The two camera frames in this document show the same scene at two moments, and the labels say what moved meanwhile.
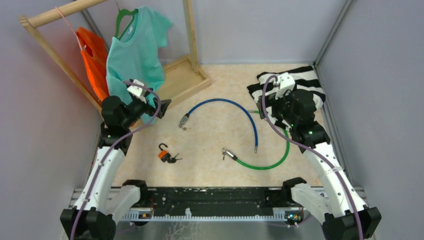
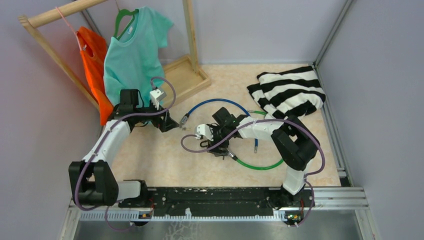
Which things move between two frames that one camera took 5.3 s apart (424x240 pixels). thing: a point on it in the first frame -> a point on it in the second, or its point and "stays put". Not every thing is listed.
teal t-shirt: x=137 y=54 stays put
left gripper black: x=164 y=104 -> x=161 y=123
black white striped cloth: x=305 y=78 stays put
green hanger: x=123 y=12 stays put
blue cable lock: x=184 y=119 stays put
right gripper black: x=271 y=101 -> x=214 y=129
